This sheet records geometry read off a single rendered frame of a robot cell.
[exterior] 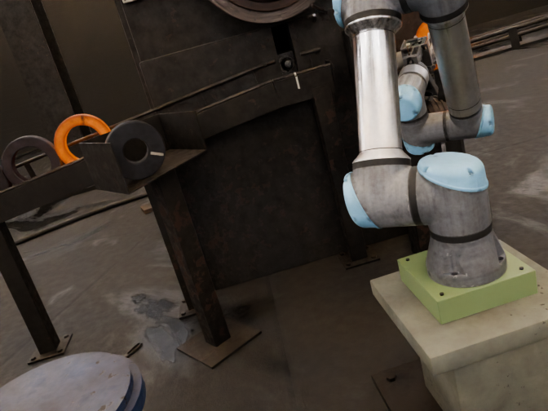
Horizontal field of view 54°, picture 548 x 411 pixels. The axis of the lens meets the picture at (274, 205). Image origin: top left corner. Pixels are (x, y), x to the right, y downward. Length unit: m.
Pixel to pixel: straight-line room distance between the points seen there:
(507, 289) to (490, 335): 0.11
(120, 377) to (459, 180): 0.67
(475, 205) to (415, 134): 0.40
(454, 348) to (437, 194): 0.27
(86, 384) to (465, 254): 0.70
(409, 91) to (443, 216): 0.39
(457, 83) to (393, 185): 0.33
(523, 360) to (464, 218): 0.31
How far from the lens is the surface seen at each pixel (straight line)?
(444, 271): 1.08
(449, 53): 1.23
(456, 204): 1.02
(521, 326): 1.06
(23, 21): 4.49
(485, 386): 1.17
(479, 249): 1.06
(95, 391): 0.95
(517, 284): 1.11
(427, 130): 1.38
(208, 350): 1.74
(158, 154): 1.46
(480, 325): 1.06
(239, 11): 1.77
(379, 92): 1.09
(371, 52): 1.11
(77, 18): 8.04
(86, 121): 1.84
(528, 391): 1.23
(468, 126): 1.36
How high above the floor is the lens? 0.91
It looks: 19 degrees down
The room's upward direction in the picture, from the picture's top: 16 degrees counter-clockwise
